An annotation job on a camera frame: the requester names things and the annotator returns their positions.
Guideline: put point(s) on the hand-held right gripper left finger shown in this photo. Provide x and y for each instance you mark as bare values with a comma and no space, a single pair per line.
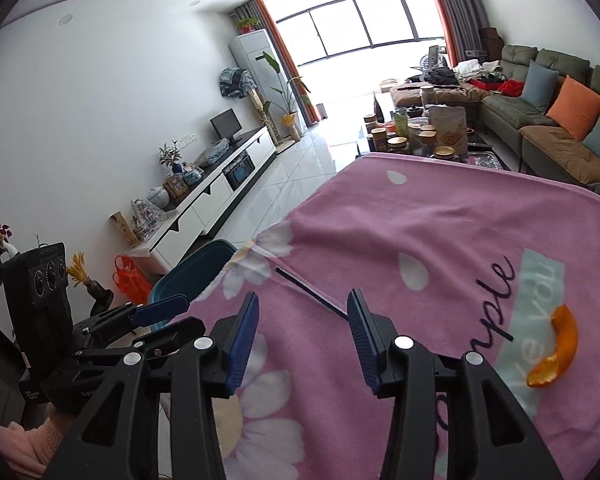
242,345

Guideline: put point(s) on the small plant in vase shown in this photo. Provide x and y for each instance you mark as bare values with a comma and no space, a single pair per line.
171,157

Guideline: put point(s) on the small green potted plant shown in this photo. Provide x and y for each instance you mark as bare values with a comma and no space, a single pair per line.
247,24

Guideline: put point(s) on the clear bag on cabinet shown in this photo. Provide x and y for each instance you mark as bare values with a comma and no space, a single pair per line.
211,152

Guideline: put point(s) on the clear plastic bag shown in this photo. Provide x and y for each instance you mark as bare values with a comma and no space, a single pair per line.
147,217

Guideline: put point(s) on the tall leafy potted plant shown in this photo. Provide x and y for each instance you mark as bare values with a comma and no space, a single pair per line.
290,100

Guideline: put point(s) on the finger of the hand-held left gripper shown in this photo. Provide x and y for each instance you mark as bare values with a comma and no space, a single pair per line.
170,332
162,308

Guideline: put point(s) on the small blue grey cushion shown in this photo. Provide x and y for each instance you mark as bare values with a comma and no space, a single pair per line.
540,85

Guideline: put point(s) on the person's left forearm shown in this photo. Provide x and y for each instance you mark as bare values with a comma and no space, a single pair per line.
25,442

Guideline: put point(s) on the grey green sofa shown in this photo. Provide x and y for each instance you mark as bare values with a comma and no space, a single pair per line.
510,110

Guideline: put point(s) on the cloth covered standing fan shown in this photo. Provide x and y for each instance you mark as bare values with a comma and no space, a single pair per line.
235,82

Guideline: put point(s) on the silver tray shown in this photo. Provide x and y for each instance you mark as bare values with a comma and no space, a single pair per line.
485,161

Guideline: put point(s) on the black glass coffee table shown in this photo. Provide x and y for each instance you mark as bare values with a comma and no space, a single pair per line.
375,130

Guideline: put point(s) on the group of jars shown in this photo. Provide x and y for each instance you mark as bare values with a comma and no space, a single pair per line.
397,142

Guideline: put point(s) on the dark brown cabinet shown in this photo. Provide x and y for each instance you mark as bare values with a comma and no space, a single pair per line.
491,40

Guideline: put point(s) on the orange grey curtain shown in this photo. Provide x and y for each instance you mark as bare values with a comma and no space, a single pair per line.
285,50
452,5

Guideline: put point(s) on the black bag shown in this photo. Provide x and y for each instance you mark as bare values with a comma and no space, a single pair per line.
440,76

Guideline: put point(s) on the brown paper box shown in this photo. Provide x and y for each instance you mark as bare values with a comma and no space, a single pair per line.
124,229

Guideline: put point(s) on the brown sofa seat cover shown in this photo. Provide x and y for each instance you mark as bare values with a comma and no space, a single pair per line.
565,152
430,96

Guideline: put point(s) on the dark vase with yellow stalks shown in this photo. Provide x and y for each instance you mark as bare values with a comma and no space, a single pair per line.
92,285

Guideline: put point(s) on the large window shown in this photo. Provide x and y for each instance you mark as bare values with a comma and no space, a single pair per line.
360,20

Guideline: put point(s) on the black monitor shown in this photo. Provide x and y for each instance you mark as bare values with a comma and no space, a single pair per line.
225,122

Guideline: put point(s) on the wooden picture frame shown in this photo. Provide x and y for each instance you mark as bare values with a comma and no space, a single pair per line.
176,187

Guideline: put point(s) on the white desk fan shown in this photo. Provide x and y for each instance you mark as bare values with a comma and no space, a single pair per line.
432,57

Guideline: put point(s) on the orange peel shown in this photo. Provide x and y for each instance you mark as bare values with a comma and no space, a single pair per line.
565,340

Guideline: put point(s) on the pile of white clothes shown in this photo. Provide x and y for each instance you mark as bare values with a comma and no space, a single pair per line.
475,70

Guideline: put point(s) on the red cloth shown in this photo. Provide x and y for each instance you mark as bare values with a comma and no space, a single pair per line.
511,87

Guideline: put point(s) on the teal trash bin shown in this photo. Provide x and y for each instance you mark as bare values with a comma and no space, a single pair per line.
190,272

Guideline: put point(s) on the pink floral blanket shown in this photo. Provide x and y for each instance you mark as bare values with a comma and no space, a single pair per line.
430,220

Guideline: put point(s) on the orange cushion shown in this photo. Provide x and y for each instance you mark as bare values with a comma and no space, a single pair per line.
577,107

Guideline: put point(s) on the orange plastic bag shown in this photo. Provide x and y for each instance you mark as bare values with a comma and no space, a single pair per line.
130,280

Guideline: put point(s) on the wall switch panel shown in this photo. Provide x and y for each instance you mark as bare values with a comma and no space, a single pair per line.
186,138

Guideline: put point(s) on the blue white porcelain jar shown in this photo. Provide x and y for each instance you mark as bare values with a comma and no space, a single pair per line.
192,173

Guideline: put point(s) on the white black tv cabinet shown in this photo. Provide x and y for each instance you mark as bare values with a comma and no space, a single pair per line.
205,200

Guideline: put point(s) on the white standing air conditioner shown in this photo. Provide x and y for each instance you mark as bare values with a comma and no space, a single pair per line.
252,70

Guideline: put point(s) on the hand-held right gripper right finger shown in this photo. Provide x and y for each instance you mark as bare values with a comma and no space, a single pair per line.
362,340

